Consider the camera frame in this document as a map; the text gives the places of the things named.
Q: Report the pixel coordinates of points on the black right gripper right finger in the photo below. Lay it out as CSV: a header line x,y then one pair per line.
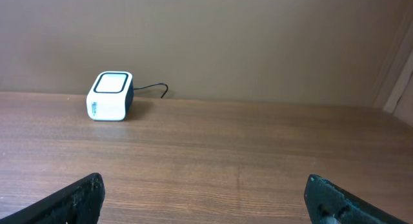
x,y
329,203

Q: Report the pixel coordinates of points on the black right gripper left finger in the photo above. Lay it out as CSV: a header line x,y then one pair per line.
x,y
78,203

